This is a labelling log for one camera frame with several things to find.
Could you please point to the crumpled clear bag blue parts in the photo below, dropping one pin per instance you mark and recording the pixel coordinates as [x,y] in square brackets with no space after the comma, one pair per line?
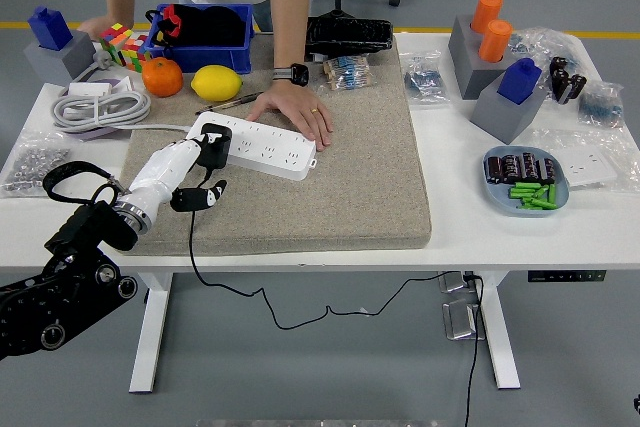
[545,42]

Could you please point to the black table control panel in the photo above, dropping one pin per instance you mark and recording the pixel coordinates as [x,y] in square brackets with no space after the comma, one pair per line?
[565,276]

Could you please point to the silver metal pedal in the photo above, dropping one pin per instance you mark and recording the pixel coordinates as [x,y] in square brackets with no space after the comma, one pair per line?
[460,319]
[452,283]

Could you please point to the clear plastic socket bag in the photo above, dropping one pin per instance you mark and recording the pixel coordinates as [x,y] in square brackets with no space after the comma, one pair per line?
[625,157]

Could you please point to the black cloth bag red trim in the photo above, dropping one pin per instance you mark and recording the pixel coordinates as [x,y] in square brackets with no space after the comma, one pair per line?
[210,24]

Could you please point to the black plug adapter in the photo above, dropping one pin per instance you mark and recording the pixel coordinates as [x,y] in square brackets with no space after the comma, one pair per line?
[219,153]

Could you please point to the grey block holder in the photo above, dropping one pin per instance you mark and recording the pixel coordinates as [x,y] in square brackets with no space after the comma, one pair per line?
[75,57]
[505,119]

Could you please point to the clear bag of metal nuts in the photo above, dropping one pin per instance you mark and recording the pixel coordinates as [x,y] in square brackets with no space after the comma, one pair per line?
[35,167]

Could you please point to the white table leg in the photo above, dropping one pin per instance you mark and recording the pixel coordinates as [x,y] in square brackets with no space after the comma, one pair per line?
[150,337]
[502,347]

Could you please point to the light blue plate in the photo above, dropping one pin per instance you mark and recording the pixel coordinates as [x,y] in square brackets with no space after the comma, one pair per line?
[500,199]

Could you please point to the dark brown capacitor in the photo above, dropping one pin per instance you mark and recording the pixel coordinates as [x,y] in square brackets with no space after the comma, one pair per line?
[511,168]
[547,170]
[529,167]
[495,169]

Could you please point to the blue plastic bin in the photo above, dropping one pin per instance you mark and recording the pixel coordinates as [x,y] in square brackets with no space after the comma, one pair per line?
[215,58]

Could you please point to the white wall socket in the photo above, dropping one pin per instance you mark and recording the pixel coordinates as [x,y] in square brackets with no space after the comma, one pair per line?
[587,167]

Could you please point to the person's right hand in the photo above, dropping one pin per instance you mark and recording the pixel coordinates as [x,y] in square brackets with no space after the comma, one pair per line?
[97,24]

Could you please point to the white and purple flat box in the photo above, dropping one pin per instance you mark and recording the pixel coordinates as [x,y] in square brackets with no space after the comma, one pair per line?
[90,88]

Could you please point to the yellow lemon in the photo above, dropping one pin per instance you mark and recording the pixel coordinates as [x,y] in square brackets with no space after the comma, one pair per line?
[216,83]

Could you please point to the clear bag of blue resistors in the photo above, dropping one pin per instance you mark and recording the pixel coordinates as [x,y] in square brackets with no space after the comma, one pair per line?
[602,107]

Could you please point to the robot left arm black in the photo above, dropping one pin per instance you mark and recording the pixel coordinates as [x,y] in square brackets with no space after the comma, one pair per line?
[75,242]

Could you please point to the blue house-shaped block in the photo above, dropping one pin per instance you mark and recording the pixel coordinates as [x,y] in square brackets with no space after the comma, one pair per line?
[520,82]
[50,29]

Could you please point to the orange cylinder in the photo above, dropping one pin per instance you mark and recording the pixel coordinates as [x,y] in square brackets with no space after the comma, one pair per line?
[486,12]
[495,42]

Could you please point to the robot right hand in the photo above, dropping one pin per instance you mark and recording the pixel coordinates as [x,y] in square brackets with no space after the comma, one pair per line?
[637,403]

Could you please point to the grey holder with two holes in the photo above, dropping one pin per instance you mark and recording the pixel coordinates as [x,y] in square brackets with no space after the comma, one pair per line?
[472,72]

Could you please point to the grey-brown mat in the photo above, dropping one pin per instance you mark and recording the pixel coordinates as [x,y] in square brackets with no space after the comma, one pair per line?
[325,187]

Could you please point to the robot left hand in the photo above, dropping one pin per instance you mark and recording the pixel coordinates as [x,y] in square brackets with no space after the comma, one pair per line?
[160,172]

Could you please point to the clear bag of blue parts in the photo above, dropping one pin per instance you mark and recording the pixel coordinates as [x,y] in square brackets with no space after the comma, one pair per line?
[425,82]

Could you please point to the person's left forearm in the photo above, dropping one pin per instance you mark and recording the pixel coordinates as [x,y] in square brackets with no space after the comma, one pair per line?
[292,7]

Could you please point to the green battery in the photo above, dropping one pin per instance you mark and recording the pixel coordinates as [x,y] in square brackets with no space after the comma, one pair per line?
[544,204]
[525,186]
[527,207]
[541,192]
[552,194]
[521,193]

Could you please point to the black pen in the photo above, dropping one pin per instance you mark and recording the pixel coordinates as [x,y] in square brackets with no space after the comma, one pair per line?
[240,100]

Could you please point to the colourful puzzle cube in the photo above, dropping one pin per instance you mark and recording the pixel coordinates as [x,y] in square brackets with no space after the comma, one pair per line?
[114,39]
[136,49]

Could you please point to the white power strip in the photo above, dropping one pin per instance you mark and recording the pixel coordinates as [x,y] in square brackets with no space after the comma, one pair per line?
[275,152]

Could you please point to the black wrist watch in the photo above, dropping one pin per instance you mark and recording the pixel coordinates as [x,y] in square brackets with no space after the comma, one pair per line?
[299,74]

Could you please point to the bag of dark capacitors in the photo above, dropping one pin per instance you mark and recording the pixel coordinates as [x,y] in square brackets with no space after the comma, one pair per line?
[565,82]

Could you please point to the person's left hand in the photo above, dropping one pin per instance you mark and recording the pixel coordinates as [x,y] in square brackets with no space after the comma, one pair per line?
[295,104]

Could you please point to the orange fruit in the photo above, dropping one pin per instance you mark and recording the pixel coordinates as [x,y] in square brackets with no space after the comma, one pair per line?
[162,78]

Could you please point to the clear bag of taped resistors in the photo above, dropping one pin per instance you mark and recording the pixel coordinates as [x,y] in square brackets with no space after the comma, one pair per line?
[347,72]

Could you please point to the black glossy tray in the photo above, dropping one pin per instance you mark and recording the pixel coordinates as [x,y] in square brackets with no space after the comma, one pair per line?
[355,32]

